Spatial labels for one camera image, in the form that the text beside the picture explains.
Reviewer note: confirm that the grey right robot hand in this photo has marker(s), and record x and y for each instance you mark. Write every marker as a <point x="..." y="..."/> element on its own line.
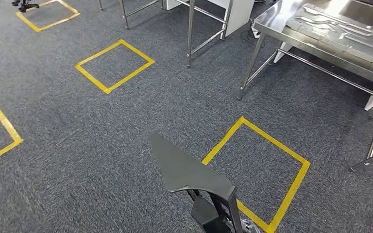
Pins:
<point x="249" y="226"/>

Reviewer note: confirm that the black plastic plate part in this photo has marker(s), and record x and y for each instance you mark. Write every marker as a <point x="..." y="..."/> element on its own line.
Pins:
<point x="186" y="170"/>

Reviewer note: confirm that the stainless steel workbench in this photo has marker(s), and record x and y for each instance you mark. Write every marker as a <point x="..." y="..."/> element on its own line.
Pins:
<point x="270" y="22"/>

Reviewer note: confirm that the white power strip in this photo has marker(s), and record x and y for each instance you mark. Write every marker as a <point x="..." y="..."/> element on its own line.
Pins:
<point x="255" y="32"/>

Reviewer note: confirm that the stainless steel table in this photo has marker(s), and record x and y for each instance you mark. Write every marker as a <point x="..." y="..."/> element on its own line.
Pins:
<point x="124" y="16"/>
<point x="190" y="38"/>

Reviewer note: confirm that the stamped sheet metal panel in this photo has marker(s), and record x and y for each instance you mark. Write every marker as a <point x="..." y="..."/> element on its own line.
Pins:
<point x="334" y="35"/>

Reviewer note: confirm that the white cabinet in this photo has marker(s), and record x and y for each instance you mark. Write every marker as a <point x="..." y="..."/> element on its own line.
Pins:
<point x="241" y="16"/>

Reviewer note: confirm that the black stand base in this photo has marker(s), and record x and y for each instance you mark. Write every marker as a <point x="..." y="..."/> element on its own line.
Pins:
<point x="25" y="5"/>

